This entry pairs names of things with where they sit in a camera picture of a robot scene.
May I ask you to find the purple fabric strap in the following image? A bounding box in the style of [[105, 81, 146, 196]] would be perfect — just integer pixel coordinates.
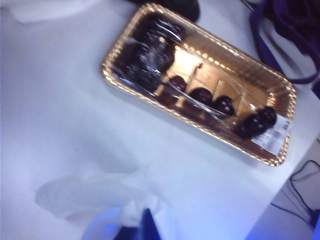
[[249, 0, 320, 85]]

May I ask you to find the wrapped dark cherry pile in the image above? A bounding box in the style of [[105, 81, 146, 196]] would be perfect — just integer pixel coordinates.
[[117, 16, 187, 92]]

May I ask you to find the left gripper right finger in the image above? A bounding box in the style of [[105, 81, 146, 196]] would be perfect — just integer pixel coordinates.
[[139, 207, 163, 240]]

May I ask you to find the white wet wipe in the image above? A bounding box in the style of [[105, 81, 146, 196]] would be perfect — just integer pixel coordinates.
[[34, 166, 163, 230]]

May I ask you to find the white price label sticker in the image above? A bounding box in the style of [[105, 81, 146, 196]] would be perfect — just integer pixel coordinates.
[[250, 118, 293, 154]]

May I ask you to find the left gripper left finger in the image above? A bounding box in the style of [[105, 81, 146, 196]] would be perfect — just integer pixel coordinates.
[[81, 207, 126, 240]]

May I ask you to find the black floor cable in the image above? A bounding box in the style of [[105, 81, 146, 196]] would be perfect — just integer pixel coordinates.
[[271, 159, 320, 227]]

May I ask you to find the golden rectangular tray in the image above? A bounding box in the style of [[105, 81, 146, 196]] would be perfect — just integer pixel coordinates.
[[100, 2, 297, 168]]

